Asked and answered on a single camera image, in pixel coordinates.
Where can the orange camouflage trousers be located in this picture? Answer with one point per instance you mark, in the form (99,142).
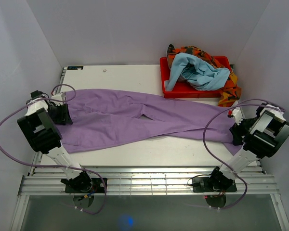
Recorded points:
(230,92)

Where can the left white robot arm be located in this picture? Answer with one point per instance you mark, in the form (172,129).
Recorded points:
(39,128)

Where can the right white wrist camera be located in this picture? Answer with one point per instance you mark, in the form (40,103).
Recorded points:
(237,115)

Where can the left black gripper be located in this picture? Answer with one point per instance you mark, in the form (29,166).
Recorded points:
(64,117)

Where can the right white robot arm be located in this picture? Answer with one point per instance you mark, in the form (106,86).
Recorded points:
(259,137)

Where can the purple trousers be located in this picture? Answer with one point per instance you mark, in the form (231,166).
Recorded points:
(108,118)

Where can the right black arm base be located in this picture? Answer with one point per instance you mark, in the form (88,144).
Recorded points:
(202,185)

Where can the red plastic bin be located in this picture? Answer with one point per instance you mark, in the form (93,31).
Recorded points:
(182,89)

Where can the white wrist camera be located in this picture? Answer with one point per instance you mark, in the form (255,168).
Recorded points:
(59,99)
(237,115)

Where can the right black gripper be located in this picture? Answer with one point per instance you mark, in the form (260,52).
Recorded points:
(237,132)

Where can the light blue trousers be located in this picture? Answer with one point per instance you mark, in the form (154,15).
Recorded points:
(197,73)

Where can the black label sticker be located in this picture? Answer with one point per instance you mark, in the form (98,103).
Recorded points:
(75,67)

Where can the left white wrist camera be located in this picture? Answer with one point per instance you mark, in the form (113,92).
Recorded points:
(59,99)

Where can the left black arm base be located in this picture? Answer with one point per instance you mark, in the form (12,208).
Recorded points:
(97,187)

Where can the aluminium rail frame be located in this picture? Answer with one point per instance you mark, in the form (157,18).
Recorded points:
(148,191)

